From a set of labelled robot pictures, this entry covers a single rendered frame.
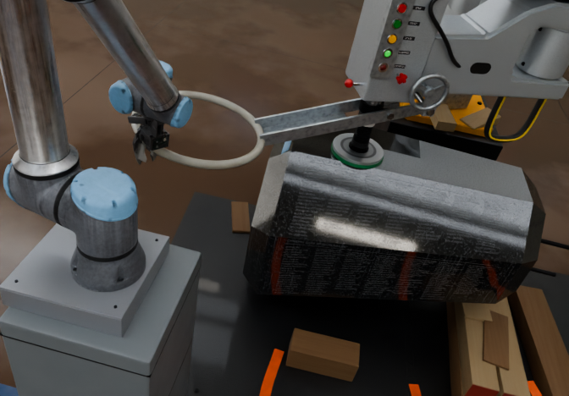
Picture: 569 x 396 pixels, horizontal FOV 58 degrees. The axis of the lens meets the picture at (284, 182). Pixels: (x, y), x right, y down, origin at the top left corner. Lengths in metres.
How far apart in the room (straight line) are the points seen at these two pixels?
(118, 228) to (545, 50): 1.64
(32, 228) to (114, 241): 1.66
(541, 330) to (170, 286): 1.98
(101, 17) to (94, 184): 0.39
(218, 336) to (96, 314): 1.14
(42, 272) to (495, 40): 1.62
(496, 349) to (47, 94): 2.04
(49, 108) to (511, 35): 1.51
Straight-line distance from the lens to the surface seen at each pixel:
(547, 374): 2.76
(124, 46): 1.20
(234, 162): 1.75
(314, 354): 2.30
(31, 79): 1.22
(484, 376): 2.42
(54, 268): 1.48
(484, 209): 2.19
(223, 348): 2.39
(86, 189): 1.28
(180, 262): 1.56
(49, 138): 1.30
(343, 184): 2.05
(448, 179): 2.18
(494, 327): 2.60
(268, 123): 2.01
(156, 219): 2.94
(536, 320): 2.96
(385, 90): 1.88
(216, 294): 2.57
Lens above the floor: 2.00
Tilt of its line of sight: 37 degrees down
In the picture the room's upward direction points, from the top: 12 degrees clockwise
